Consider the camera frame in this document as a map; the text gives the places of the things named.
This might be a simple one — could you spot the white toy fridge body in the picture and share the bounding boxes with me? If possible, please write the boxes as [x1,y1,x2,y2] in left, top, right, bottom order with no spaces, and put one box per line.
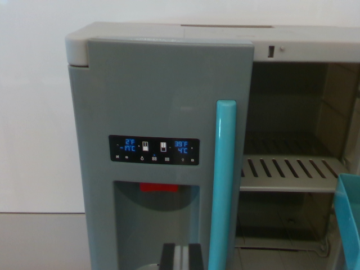
[65,21,360,270]

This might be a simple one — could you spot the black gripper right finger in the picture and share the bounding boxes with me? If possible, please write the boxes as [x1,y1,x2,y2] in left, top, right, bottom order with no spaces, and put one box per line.
[187,243,205,270]

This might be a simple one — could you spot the teal handle of dispenser door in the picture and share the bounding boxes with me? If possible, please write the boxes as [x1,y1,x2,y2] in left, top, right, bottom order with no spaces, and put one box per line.
[207,98,237,270]

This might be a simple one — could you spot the grey slotted fridge shelf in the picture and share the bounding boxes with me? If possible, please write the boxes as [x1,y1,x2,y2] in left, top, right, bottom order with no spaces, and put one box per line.
[239,156,348,194]

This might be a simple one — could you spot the red dispenser lever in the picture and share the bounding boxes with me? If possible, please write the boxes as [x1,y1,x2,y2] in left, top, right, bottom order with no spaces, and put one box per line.
[139,182,179,193]

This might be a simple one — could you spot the black temperature display panel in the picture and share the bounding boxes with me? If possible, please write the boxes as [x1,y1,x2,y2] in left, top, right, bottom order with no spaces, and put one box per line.
[108,134,200,166]

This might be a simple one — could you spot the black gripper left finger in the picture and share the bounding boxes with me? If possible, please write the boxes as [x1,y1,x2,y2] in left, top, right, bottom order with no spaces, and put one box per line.
[159,243,177,270]

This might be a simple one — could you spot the teal door bin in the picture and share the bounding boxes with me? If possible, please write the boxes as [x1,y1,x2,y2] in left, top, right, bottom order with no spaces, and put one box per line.
[333,173,360,270]

